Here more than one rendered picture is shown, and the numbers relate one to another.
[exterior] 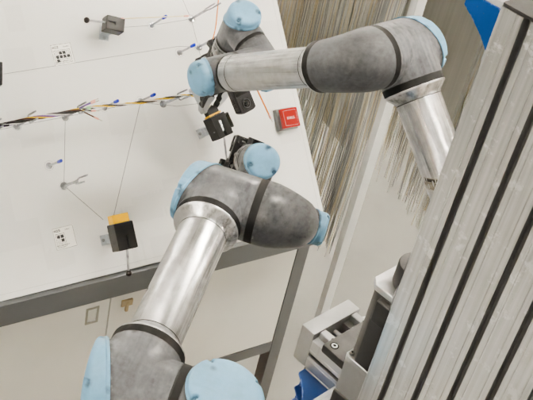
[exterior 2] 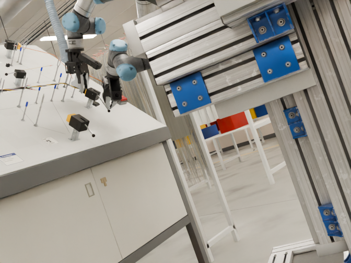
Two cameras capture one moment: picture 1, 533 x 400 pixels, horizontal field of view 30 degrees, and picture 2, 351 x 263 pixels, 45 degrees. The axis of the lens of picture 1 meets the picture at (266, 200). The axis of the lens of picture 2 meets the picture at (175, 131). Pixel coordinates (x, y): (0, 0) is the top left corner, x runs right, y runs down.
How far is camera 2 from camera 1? 1.70 m
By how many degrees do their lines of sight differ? 41
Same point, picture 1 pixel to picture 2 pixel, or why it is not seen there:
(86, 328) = (91, 200)
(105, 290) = (87, 158)
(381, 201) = not seen: hidden behind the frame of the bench
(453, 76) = not seen: hidden behind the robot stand
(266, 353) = (190, 226)
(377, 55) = not seen: outside the picture
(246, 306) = (162, 188)
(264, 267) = (156, 160)
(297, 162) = (137, 111)
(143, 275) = (102, 149)
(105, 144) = (46, 112)
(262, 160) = (118, 42)
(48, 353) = (79, 220)
